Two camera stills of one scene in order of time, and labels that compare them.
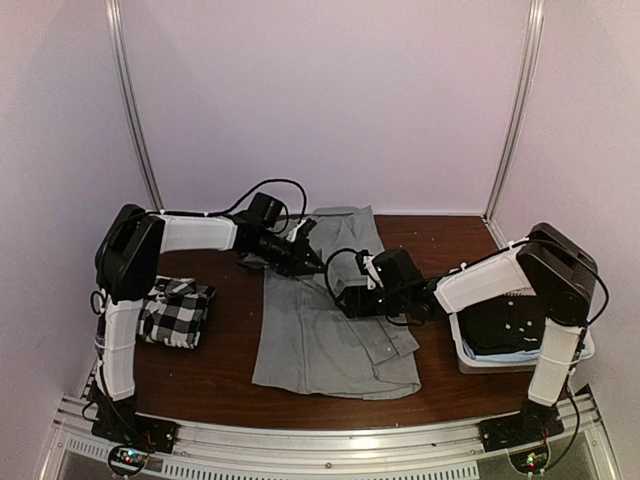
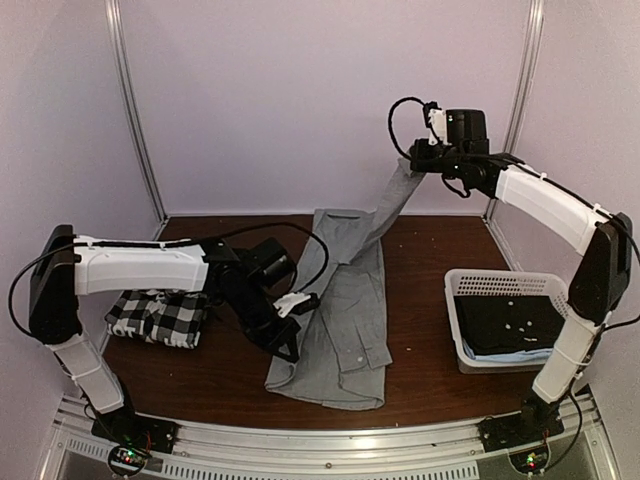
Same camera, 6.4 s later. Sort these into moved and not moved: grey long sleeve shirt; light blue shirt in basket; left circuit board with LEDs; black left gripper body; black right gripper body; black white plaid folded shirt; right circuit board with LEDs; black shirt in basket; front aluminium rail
Moved: black right gripper body; black left gripper body; grey long sleeve shirt
Not moved: right circuit board with LEDs; black white plaid folded shirt; light blue shirt in basket; left circuit board with LEDs; black shirt in basket; front aluminium rail
